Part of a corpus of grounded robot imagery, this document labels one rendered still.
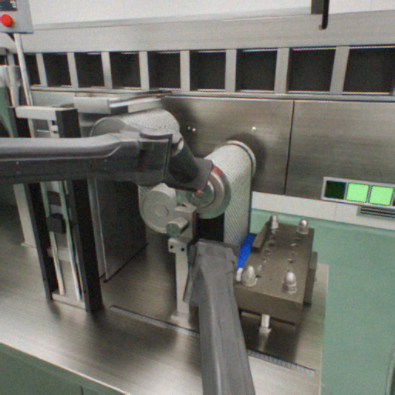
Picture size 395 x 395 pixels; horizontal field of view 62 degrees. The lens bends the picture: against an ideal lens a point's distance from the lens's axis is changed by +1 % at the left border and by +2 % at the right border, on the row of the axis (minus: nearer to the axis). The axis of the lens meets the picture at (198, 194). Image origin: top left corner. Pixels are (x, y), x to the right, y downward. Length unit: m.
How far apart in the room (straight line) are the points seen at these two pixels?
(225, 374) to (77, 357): 0.54
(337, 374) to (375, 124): 1.46
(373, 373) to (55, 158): 2.02
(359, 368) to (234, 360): 1.81
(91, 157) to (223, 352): 0.29
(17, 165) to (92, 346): 0.57
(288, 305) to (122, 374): 0.40
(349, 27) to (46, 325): 1.09
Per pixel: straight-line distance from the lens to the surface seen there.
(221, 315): 0.46
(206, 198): 0.76
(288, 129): 1.03
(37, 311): 1.05
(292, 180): 1.06
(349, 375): 2.15
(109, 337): 0.91
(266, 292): 0.82
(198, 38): 1.10
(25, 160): 0.43
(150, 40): 1.17
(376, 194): 1.06
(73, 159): 0.45
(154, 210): 0.86
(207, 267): 0.55
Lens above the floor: 1.52
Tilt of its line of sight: 21 degrees down
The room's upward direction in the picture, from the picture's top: straight up
